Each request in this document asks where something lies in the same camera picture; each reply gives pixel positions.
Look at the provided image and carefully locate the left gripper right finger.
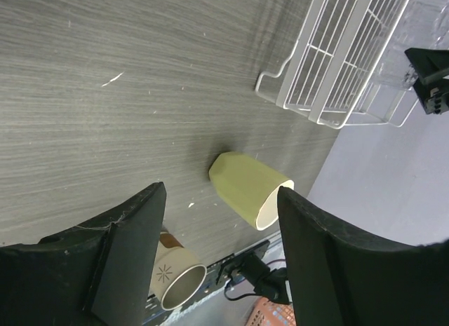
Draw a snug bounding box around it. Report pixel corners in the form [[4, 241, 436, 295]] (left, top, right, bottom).
[[277, 187, 448, 325]]

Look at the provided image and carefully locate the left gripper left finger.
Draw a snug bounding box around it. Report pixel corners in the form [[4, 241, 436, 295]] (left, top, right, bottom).
[[1, 182, 166, 325]]

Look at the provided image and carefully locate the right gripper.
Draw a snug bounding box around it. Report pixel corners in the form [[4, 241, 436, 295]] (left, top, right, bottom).
[[405, 48, 448, 114]]

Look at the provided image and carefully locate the clear plastic cup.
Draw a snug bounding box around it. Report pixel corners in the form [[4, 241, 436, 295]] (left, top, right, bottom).
[[373, 0, 448, 90]]

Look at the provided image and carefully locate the glass with brown liquid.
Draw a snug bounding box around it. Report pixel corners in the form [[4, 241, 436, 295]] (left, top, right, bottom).
[[149, 231, 207, 311]]

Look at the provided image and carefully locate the yellow mug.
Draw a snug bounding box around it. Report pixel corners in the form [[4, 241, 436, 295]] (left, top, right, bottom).
[[208, 151, 295, 231]]

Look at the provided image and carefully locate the orange plastic crate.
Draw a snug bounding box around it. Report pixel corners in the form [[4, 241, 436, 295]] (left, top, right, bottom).
[[246, 297, 296, 326]]

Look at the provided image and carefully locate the white wire dish rack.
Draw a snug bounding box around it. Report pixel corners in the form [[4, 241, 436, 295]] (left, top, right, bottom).
[[255, 0, 410, 130]]

